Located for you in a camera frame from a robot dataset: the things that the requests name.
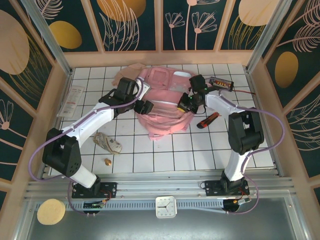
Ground pink backpack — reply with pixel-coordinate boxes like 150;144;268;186
136;66;198;141

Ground clear plastic packet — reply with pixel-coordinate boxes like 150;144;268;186
56;85;85;118

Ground black charging board yellow connectors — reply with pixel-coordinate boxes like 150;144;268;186
209;76;235;92

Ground orange utility knife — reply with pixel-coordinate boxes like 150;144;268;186
196;111;221;130

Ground white square clock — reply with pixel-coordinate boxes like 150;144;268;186
155;196;178;219

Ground round yellow sponge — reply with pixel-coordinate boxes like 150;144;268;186
36;198;66;226

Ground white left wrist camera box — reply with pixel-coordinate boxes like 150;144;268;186
136;79;152;101

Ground dark floral wall panel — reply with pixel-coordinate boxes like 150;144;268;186
0;0;55;111
37;0;105;53
264;0;320;109
162;0;227;52
219;0;278;51
90;0;161;53

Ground red and black wire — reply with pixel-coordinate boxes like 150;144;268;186
232;88;256;96

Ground aluminium rail frame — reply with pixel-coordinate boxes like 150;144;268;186
24;176;296;200

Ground aluminium corner post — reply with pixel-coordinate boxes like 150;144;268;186
21;0;74;77
245;0;287;73

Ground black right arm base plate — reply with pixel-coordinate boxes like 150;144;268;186
204;178;251;198

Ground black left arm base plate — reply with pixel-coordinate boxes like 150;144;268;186
71;181;118;200

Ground grey slotted cable duct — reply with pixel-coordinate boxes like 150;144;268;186
34;199;226;214

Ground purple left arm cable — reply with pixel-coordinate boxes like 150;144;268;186
28;78;146;216

